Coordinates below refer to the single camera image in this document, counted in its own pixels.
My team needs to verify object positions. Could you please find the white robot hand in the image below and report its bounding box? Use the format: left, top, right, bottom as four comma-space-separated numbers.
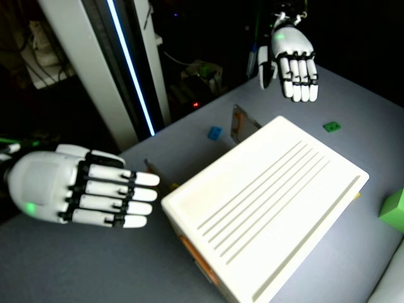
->
257, 25, 319, 103
6, 143, 161, 229

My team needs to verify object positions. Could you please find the yellow transparent cabinet door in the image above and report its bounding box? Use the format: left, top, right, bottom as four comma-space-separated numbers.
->
231, 104, 263, 146

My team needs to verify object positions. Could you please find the large white ribbed box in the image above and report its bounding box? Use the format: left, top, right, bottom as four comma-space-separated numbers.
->
160, 115, 371, 303

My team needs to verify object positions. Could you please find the white and blue hanging tube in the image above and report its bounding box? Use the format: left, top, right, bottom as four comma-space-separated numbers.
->
246, 44, 258, 80

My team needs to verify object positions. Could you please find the green and white clutter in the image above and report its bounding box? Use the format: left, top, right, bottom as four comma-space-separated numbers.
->
186, 59, 223, 81

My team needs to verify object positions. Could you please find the grey table cloth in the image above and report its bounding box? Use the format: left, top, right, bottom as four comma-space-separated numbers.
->
0, 64, 404, 303

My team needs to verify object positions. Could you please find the small green foam cube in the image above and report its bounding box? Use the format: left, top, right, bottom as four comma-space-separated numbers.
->
323, 121, 342, 134

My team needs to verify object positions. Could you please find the dark device with red light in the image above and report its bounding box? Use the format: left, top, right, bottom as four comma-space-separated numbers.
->
167, 82, 205, 112

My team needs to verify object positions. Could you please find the blue two-hole block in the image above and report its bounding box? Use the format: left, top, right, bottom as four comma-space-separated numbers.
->
207, 125, 223, 142

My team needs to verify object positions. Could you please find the white column with blue light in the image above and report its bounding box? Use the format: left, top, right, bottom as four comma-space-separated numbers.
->
37, 0, 173, 153

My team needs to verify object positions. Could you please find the large green foam cube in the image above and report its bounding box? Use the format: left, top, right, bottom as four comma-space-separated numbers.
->
378, 186, 404, 235

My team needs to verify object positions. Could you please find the white box with cables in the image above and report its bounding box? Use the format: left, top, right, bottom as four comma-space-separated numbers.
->
21, 18, 76, 90

